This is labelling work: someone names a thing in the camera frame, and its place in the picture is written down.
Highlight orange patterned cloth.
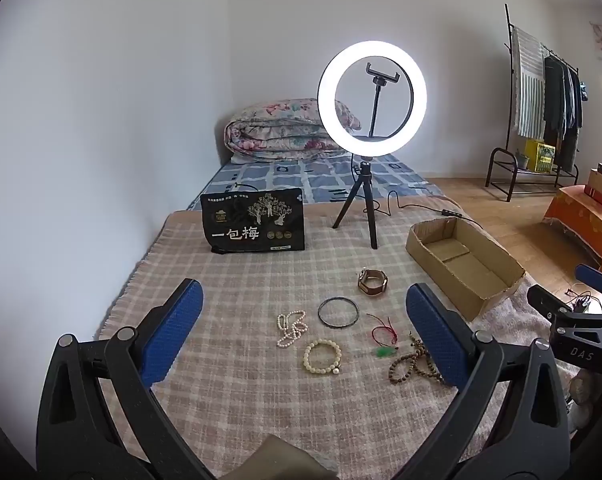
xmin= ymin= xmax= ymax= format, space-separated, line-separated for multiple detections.
xmin=543 ymin=185 xmax=602 ymax=273

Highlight black mini tripod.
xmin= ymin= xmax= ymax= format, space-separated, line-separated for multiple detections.
xmin=332 ymin=159 xmax=379 ymax=250

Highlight brown wooden bead necklace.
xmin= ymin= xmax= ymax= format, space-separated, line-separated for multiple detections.
xmin=388 ymin=332 xmax=449 ymax=386

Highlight blue patterned bed sheet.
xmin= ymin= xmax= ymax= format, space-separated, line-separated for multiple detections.
xmin=186 ymin=152 xmax=444 ymax=211

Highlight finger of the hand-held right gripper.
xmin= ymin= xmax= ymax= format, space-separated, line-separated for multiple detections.
xmin=527 ymin=284 xmax=574 ymax=321
xmin=575 ymin=264 xmax=602 ymax=311

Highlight round ring light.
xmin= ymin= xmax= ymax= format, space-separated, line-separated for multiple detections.
xmin=317 ymin=41 xmax=428 ymax=153

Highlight yellow box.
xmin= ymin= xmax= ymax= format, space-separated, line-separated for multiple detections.
xmin=524 ymin=138 xmax=556 ymax=172

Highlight brown strap wristwatch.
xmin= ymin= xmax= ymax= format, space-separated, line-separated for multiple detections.
xmin=357 ymin=268 xmax=388 ymax=296

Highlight black snack bag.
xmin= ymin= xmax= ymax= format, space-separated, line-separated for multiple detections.
xmin=200 ymin=187 xmax=306 ymax=255

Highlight black ring light cable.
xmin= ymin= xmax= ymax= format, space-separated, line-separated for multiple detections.
xmin=348 ymin=152 xmax=447 ymax=216

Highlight black metal clothes rack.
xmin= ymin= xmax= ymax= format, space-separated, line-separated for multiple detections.
xmin=485 ymin=3 xmax=582 ymax=202

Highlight tangle of floor cables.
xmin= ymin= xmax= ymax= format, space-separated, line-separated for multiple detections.
xmin=563 ymin=282 xmax=602 ymax=311

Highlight dark hanging clothes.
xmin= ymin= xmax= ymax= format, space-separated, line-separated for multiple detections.
xmin=543 ymin=55 xmax=584 ymax=171

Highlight red cord jade pendant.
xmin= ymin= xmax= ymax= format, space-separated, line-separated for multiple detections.
xmin=366 ymin=312 xmax=399 ymax=361

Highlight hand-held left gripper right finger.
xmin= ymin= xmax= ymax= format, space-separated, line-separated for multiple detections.
xmin=405 ymin=282 xmax=576 ymax=480

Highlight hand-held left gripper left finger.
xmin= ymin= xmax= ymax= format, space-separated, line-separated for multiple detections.
xmin=36 ymin=277 xmax=217 ymax=480

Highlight thin black bangle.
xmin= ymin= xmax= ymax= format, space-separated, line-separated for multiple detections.
xmin=317 ymin=296 xmax=360 ymax=331

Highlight striped hanging towel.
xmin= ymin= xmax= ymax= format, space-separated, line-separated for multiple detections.
xmin=511 ymin=26 xmax=546 ymax=137

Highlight cardboard box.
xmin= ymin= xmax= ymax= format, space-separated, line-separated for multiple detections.
xmin=405 ymin=217 xmax=526 ymax=322

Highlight cream bead bracelet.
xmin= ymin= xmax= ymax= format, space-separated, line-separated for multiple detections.
xmin=302 ymin=339 xmax=343 ymax=375

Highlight folded floral quilt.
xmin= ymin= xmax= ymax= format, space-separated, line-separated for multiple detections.
xmin=224 ymin=98 xmax=363 ymax=161

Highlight white pearl necklace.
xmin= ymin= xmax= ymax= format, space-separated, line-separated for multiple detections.
xmin=276 ymin=311 xmax=309 ymax=348

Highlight pink plaid blanket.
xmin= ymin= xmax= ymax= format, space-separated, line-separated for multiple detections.
xmin=98 ymin=205 xmax=486 ymax=480

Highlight black phone holder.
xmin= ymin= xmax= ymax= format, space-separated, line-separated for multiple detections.
xmin=365 ymin=61 xmax=400 ymax=138

